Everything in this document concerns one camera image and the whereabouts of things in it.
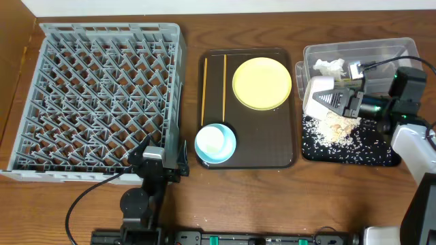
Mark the white bowl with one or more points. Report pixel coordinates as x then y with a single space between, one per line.
310 106

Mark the dark brown serving tray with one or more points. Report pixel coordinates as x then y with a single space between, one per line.
264 139

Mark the white tissue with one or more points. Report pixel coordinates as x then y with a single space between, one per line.
333 69

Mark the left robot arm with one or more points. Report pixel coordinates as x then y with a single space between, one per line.
141 206

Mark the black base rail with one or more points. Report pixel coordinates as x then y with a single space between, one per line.
199 238

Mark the clear plastic bin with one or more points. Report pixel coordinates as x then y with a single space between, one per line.
378 80

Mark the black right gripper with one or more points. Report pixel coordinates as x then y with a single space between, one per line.
353 106

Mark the light blue bowl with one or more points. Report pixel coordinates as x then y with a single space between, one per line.
226 152

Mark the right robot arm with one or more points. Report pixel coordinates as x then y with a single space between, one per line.
411 137

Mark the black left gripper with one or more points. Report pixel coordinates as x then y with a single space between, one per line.
163 171

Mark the rice and food scraps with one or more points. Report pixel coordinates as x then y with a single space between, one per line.
335 129

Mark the white cup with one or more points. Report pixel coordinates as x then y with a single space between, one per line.
210 140

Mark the black waste tray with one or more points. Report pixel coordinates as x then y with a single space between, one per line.
361 149

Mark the grey dishwasher rack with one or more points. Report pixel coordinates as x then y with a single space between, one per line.
97 91

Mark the green snack wrapper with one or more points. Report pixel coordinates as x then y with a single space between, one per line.
348 82

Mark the yellow plate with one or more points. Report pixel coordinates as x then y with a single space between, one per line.
262 83

